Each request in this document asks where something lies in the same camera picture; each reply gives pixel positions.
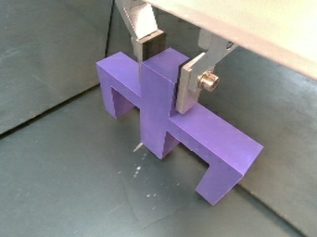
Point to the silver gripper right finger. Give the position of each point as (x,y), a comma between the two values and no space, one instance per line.
(197,76)

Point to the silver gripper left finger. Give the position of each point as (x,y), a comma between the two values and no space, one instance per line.
(147,37)

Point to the purple three-legged block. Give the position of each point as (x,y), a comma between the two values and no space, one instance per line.
(144,85)

